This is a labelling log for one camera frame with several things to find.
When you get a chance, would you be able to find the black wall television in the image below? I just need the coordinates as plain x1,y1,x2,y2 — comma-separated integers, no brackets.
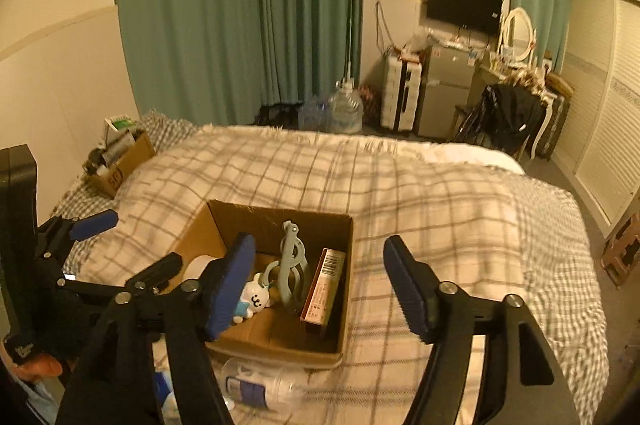
426,0,504,35

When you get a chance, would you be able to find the white bear toy figure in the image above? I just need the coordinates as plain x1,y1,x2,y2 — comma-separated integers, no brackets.
232,272,274,324

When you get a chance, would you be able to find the large cardboard box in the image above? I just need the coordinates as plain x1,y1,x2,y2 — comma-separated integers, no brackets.
170,200,355,371

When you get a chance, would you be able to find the wide green curtain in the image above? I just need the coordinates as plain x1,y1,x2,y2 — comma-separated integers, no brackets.
115,0,365,128

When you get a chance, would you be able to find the clear plastic bottle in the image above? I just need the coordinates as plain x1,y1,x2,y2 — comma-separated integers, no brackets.
217,357,309,417

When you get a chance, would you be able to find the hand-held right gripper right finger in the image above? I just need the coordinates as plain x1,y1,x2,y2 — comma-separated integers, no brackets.
383,235,569,425

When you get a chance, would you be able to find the small cardboard box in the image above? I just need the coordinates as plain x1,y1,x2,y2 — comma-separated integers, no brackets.
82,130,157,198

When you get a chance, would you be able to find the small clear water bottle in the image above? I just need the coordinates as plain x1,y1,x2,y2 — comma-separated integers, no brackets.
299,95,329,131

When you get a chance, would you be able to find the green and white carton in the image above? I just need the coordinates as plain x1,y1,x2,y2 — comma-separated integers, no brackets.
104,117,139,142

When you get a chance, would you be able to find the dark bag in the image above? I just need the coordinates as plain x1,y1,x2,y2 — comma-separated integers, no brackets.
255,102,304,127

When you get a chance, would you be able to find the black jacket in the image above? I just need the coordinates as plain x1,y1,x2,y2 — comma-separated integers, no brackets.
457,84,546,156

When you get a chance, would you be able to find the white louvered wardrobe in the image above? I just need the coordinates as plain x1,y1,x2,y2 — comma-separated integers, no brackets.
550,0,640,237

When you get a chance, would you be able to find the red rectangular carton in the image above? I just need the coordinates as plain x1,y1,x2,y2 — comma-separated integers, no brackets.
300,248,347,337

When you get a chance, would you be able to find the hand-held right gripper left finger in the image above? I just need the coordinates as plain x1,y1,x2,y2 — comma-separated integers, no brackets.
56,232,257,425

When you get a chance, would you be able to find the white tape roll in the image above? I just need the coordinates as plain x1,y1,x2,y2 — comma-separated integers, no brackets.
187,255,222,282

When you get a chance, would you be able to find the person's left hand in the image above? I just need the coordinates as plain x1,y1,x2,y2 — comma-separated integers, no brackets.
12,351,67,382

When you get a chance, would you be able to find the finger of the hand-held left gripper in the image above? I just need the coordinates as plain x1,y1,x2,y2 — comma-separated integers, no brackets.
55,251,184,307
35,209,120,267

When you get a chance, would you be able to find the large clear water jug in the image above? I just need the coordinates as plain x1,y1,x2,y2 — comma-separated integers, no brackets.
326,77,364,135

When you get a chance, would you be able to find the blue and white packet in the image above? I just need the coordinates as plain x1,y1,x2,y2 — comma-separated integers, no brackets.
152,367,182,425

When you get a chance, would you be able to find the grey small fridge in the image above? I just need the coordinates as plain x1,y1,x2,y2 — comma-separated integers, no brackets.
416,45,477,140

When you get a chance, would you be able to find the grey-blue plastic clip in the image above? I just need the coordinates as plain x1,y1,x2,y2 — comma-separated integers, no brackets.
262,220,314,307

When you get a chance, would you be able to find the brown wooden stool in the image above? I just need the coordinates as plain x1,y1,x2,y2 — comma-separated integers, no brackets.
601,213,640,289

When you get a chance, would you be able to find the grey checked bed sheet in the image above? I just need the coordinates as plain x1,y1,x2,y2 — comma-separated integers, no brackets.
52,111,612,425

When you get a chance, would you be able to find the white suitcase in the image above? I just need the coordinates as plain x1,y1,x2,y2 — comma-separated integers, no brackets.
380,52,425,132

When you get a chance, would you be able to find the white oval mirror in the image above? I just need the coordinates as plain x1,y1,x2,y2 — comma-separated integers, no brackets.
498,7,537,62

